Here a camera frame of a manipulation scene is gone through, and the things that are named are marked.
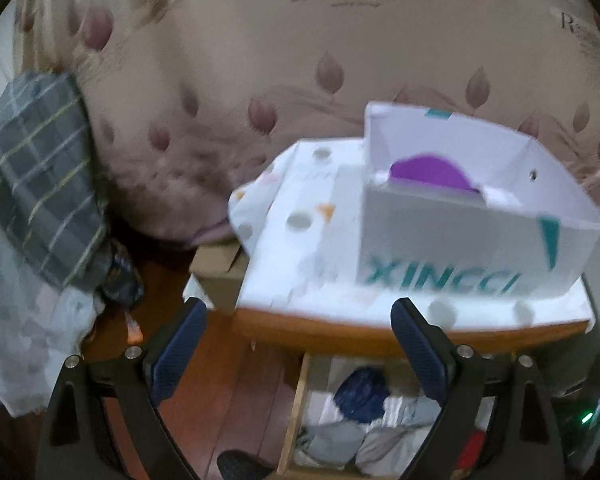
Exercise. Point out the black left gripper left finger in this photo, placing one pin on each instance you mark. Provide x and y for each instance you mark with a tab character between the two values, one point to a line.
77	441

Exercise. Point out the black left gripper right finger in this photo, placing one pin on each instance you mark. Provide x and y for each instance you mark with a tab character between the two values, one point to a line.
522	440

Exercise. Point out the purple underwear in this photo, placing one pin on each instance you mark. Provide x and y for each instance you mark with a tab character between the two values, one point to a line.
431	170

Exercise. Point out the wooden drawer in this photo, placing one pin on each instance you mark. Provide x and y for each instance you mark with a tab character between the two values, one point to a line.
326	374

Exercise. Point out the red garment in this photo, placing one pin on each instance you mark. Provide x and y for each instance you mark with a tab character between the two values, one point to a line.
471	451

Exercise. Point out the orange snack wrapper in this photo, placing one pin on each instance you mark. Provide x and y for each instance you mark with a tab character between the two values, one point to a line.
135	335

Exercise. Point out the white floral bedsheet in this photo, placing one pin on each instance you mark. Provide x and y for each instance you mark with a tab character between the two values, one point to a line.
40	326

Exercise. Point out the black checked slipper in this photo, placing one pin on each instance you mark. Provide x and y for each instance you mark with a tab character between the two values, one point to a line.
239	465

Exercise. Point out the dark plastic bag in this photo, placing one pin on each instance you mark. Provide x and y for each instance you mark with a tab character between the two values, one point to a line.
123	284

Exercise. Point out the navy blue garment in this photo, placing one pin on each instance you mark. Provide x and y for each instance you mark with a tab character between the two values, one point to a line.
361	396

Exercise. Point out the wooden nightstand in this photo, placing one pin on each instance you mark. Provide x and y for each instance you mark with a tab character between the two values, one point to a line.
335	339

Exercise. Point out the light grey garment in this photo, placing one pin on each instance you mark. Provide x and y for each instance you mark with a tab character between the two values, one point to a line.
382	448

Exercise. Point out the brown cardboard box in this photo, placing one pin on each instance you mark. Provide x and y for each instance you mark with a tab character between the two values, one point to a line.
216	274

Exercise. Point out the white Xincci shoe box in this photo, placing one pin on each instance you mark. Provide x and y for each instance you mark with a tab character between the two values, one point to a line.
529	232

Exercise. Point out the grey plaid blanket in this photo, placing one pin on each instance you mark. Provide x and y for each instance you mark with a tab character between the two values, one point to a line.
49	206

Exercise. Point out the white dotted table cover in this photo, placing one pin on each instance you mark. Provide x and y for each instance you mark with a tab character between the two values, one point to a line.
298	223

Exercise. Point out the beige leaf-print curtain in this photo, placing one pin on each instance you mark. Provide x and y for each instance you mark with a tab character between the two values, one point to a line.
190	99

